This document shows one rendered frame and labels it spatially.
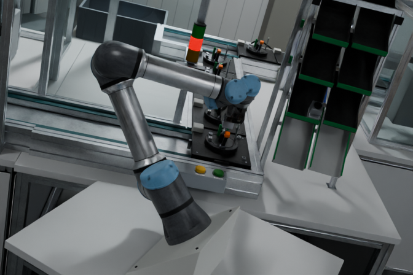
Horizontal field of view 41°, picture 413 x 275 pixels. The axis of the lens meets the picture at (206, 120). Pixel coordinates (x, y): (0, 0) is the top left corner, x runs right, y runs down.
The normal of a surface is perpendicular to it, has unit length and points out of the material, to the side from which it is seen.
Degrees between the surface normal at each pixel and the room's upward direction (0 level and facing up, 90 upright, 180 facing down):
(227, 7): 90
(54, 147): 90
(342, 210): 0
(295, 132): 45
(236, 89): 59
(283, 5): 90
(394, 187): 90
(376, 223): 0
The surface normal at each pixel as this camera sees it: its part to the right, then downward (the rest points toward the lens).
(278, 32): -0.43, 0.30
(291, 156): 0.05, -0.33
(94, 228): 0.23, -0.87
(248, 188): 0.01, 0.44
